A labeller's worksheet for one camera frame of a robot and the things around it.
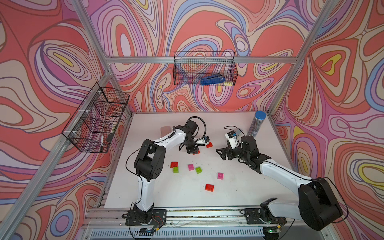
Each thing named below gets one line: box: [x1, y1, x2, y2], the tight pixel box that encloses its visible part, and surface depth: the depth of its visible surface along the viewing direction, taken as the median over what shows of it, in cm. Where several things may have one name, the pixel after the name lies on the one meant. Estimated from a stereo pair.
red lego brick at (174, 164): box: [170, 161, 179, 168], surface depth 93 cm
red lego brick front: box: [204, 183, 215, 192], surface depth 84 cm
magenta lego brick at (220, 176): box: [217, 172, 225, 180], surface depth 88 cm
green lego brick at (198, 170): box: [195, 166, 203, 174], surface depth 90 cm
